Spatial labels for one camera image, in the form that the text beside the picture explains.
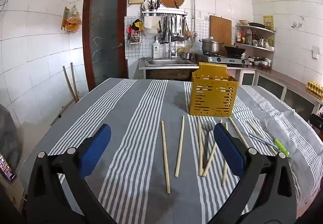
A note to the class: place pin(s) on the black pan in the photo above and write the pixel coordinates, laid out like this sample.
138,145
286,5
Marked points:
257,25

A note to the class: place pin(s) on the metal spoon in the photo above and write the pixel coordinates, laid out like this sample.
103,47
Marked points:
207,125

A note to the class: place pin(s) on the row of condiment bottles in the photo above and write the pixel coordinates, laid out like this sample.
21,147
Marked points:
248,37

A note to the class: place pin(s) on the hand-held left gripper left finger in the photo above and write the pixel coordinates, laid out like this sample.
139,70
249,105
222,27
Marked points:
97,148

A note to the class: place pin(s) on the white corner wall shelf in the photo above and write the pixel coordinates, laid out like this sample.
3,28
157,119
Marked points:
257,46

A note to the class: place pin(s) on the dark wooden glass door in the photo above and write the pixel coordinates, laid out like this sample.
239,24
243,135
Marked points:
104,37

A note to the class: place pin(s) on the steel cooking pot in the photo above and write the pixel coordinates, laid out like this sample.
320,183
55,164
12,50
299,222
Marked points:
210,47

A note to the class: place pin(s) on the steel wall rack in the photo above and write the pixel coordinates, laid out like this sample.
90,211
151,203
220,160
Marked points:
164,12

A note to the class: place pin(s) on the wall light switch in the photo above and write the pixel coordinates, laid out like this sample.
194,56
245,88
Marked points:
315,53

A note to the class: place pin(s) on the cutlery drainer cup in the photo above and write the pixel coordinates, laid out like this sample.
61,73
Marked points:
152,4

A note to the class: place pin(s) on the steel kitchen sink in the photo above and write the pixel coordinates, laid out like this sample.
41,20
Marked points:
169,62

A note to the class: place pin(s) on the rectangular wooden cutting board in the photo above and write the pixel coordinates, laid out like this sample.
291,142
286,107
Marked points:
220,28

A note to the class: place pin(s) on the yellow perforated utensil holder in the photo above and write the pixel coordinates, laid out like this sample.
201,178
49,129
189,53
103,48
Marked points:
212,97

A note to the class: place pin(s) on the black wok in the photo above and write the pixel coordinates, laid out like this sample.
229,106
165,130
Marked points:
234,50

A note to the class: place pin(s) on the cluster of small bowls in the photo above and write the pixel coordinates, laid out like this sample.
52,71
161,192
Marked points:
260,62

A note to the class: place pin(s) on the yellow wall poster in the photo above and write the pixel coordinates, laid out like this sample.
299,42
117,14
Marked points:
268,22

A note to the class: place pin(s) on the leaning wooden stick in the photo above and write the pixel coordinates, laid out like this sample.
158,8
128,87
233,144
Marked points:
75,81
69,84

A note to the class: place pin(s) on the steel gas stove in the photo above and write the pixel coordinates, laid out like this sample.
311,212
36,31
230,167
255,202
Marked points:
227,60

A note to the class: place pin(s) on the white soap bottle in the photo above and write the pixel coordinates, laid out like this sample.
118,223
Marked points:
156,50

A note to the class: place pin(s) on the smartphone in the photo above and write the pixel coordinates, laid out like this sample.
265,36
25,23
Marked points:
7,171

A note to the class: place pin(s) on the wooden chopstick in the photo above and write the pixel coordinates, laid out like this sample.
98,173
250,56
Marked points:
165,158
179,147
224,173
200,148
238,133
209,161
257,133

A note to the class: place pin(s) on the bird wall sticker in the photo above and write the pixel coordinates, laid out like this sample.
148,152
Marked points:
296,25

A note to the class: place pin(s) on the kitchen counter cabinet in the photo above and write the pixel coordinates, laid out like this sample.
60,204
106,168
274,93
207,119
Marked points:
277,82

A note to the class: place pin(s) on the steel faucet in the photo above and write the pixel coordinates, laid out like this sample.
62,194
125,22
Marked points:
169,50

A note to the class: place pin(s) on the grey striped tablecloth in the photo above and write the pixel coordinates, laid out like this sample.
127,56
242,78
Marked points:
126,113

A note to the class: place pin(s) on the small steel pot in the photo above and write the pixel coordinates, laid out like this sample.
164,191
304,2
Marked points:
186,55

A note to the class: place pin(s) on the hanging plastic bag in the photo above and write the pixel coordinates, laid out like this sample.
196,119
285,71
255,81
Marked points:
73,21

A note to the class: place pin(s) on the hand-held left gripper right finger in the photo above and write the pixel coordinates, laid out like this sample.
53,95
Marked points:
228,149

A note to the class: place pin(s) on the row of hanging kitchen utensils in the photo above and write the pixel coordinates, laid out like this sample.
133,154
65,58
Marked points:
175,27

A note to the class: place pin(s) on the white hanging cloth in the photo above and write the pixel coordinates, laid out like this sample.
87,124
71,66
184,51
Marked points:
151,24

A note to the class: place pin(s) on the beige bowl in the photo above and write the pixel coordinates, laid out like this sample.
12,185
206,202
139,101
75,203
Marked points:
244,22

